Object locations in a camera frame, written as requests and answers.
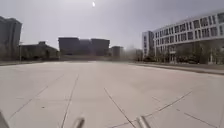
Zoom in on large grey multi-storey building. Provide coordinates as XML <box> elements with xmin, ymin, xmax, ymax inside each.
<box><xmin>0</xmin><ymin>15</ymin><xmax>23</xmax><ymax>61</ymax></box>

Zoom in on low kerb strip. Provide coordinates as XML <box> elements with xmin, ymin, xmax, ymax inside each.
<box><xmin>132</xmin><ymin>62</ymin><xmax>224</xmax><ymax>76</ymax></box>

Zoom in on robot's own part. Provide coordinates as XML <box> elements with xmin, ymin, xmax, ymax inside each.
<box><xmin>72</xmin><ymin>116</ymin><xmax>86</xmax><ymax>128</ymax></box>
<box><xmin>136</xmin><ymin>115</ymin><xmax>152</xmax><ymax>128</ymax></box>

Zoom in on row of trees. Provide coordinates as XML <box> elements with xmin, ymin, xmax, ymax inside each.
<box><xmin>145</xmin><ymin>41</ymin><xmax>224</xmax><ymax>65</ymax></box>

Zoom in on long white building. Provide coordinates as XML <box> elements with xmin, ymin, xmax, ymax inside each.
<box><xmin>141</xmin><ymin>12</ymin><xmax>224</xmax><ymax>64</ymax></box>

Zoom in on low dark building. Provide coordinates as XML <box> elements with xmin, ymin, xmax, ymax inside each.
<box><xmin>19</xmin><ymin>40</ymin><xmax>60</xmax><ymax>61</ymax></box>

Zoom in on dark blocky building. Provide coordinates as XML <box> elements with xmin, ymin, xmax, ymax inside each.
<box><xmin>57</xmin><ymin>36</ymin><xmax>111</xmax><ymax>57</ymax></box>

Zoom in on small distant building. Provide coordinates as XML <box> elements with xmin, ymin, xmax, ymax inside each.
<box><xmin>110</xmin><ymin>45</ymin><xmax>125</xmax><ymax>61</ymax></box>

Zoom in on pale stone paved plaza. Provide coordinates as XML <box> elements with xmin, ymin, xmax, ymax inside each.
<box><xmin>0</xmin><ymin>60</ymin><xmax>224</xmax><ymax>128</ymax></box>

